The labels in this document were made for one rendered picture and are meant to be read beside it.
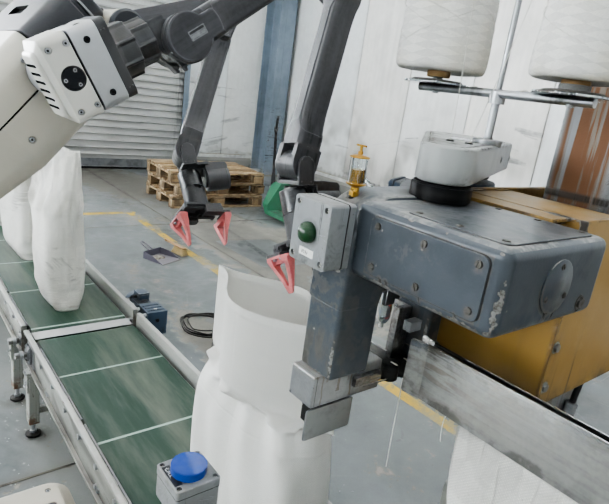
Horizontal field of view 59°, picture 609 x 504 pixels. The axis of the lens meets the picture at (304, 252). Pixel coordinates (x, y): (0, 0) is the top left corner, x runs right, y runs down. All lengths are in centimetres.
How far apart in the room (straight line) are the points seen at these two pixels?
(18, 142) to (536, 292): 82
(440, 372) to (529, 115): 577
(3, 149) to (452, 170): 73
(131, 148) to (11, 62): 764
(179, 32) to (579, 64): 59
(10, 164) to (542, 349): 92
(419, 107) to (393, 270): 677
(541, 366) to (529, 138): 565
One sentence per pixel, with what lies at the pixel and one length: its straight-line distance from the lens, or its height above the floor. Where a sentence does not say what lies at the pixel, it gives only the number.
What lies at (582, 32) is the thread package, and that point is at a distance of 88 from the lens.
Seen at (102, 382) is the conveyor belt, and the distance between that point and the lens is 210.
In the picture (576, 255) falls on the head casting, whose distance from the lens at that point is 72.
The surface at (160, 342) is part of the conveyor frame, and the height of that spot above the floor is 40.
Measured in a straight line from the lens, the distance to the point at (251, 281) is 128.
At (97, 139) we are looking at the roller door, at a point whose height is 42.
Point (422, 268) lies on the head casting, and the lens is 65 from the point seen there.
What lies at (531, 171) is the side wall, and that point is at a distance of 646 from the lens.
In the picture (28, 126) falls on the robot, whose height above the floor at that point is 135.
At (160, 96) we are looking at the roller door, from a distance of 872.
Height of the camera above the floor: 146
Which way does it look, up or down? 16 degrees down
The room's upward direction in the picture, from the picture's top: 8 degrees clockwise
